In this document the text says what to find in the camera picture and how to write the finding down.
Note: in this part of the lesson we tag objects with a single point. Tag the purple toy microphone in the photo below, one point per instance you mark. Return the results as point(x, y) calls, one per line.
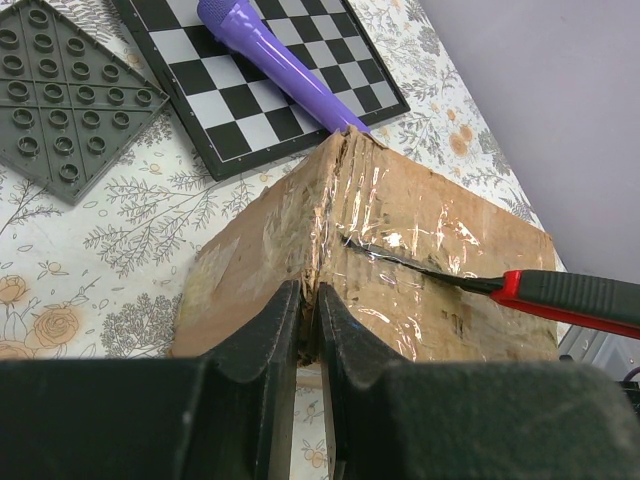
point(238, 26)

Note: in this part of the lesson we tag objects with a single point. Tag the grey studded building plate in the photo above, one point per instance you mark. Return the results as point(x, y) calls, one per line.
point(69, 106)

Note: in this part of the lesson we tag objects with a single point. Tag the red black utility knife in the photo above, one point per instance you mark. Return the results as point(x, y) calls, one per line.
point(591, 302)

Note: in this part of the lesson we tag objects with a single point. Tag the brown cardboard express box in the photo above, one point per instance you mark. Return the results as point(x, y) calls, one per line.
point(352, 215)

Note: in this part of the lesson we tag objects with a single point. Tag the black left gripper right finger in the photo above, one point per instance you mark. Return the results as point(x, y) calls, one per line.
point(391, 418)

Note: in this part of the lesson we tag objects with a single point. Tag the black white chessboard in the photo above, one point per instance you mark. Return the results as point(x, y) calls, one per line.
point(236, 117)

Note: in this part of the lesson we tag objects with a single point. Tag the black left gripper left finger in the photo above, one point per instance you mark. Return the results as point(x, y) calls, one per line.
point(226, 414)

